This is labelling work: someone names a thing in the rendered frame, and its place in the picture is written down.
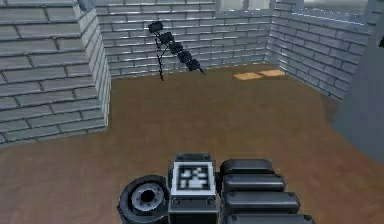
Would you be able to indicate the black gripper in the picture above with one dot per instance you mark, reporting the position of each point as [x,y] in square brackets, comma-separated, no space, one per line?
[145,199]

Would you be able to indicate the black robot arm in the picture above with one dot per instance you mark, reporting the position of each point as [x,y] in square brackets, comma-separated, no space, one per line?
[253,193]

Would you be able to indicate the window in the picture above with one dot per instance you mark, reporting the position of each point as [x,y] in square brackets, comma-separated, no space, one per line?
[245,4]

